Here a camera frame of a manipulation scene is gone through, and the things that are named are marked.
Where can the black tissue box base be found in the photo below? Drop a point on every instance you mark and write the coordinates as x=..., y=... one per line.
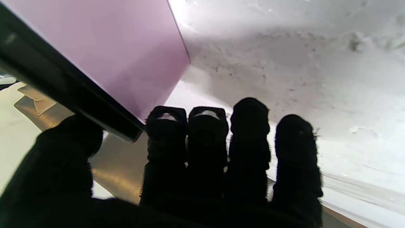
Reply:
x=63, y=85

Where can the brown throw pillow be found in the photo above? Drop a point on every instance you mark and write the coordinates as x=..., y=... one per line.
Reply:
x=34, y=98

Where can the pink tissue box cover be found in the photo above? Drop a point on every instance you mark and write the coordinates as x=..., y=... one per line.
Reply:
x=110, y=47

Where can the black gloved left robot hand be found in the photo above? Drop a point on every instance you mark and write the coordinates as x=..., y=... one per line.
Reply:
x=190, y=177

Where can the brown leather sofa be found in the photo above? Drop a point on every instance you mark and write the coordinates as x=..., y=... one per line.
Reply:
x=120, y=164

